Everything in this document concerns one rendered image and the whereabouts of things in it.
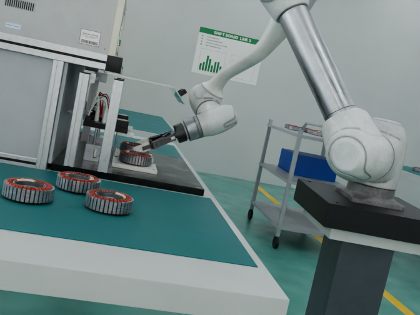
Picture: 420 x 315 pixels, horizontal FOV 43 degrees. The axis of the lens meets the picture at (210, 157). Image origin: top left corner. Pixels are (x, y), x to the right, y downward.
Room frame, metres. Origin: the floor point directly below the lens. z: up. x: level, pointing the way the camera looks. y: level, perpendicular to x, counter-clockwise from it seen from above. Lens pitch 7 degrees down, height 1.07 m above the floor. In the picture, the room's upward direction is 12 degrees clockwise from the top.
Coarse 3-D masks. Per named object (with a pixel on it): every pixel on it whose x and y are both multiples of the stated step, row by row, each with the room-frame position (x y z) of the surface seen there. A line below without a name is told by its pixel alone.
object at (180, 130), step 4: (176, 124) 2.06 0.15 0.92; (180, 124) 2.05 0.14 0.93; (176, 128) 2.04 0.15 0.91; (180, 128) 2.04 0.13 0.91; (172, 132) 2.06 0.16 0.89; (176, 132) 2.03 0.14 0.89; (180, 132) 2.04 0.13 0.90; (184, 132) 2.04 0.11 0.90; (176, 136) 2.03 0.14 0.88; (180, 136) 2.04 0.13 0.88; (184, 136) 2.04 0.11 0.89; (180, 140) 2.04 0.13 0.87; (184, 140) 2.05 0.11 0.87
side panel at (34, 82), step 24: (0, 72) 1.53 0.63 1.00; (24, 72) 1.54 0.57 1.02; (48, 72) 1.55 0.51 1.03; (0, 96) 1.53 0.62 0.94; (24, 96) 1.54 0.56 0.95; (48, 96) 1.54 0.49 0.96; (0, 120) 1.53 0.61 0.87; (24, 120) 1.54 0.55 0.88; (48, 120) 1.55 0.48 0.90; (0, 144) 1.53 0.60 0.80; (24, 144) 1.54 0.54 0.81; (48, 144) 1.54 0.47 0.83
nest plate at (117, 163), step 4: (112, 160) 1.78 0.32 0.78; (116, 160) 1.79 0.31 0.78; (112, 164) 1.72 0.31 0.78; (116, 164) 1.72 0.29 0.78; (120, 164) 1.72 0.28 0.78; (124, 164) 1.74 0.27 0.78; (128, 164) 1.75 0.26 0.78; (152, 164) 1.86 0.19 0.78; (124, 168) 1.73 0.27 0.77; (128, 168) 1.73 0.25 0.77; (132, 168) 1.73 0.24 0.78; (136, 168) 1.73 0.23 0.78; (140, 168) 1.74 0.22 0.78; (144, 168) 1.74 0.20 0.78; (148, 168) 1.76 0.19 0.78; (152, 168) 1.78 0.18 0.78; (148, 172) 1.74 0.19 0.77; (152, 172) 1.74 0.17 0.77; (156, 172) 1.75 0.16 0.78
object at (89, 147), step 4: (88, 144) 1.74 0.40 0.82; (92, 144) 1.75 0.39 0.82; (96, 144) 1.77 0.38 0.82; (100, 144) 1.78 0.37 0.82; (88, 148) 1.74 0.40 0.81; (92, 148) 1.74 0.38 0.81; (96, 148) 1.75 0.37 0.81; (100, 148) 1.75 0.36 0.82; (84, 152) 1.74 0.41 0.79; (88, 152) 1.74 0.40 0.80; (92, 152) 1.74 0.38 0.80; (100, 152) 1.81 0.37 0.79; (84, 156) 1.74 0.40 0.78; (88, 156) 1.74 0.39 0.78; (92, 156) 1.74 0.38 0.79; (96, 156) 1.75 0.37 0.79; (88, 160) 1.74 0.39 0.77; (92, 160) 1.74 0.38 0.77; (96, 160) 1.75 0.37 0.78
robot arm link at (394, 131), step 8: (376, 120) 1.73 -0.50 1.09; (384, 120) 1.73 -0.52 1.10; (384, 128) 1.70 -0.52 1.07; (392, 128) 1.70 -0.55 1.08; (400, 128) 1.71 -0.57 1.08; (384, 136) 1.67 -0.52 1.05; (392, 136) 1.69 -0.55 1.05; (400, 136) 1.70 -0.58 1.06; (392, 144) 1.66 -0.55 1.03; (400, 144) 1.69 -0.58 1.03; (400, 152) 1.69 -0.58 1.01; (400, 160) 1.70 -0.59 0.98; (392, 168) 1.66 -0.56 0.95; (400, 168) 1.72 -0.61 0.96; (384, 176) 1.66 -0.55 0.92; (392, 176) 1.69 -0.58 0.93; (368, 184) 1.71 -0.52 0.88; (376, 184) 1.70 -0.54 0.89; (384, 184) 1.70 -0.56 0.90; (392, 184) 1.71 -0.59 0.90
